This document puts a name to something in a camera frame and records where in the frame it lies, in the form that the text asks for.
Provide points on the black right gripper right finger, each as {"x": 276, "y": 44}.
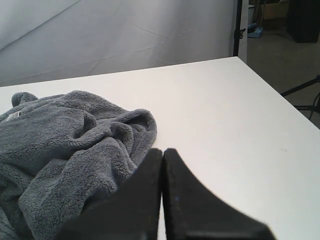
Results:
{"x": 192, "y": 212}

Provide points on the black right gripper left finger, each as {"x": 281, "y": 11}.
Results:
{"x": 131, "y": 213}

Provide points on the grey fleece towel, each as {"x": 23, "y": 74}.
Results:
{"x": 63, "y": 154}

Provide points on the dark blue armchair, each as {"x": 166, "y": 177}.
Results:
{"x": 254, "y": 31}

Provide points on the black tripod legs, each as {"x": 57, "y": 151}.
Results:
{"x": 305, "y": 97}

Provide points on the black backdrop stand pole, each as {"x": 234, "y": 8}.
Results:
{"x": 238, "y": 31}

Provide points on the grey backdrop cloth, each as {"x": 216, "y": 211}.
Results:
{"x": 95, "y": 37}

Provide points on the black box in background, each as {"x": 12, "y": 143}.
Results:
{"x": 303, "y": 20}

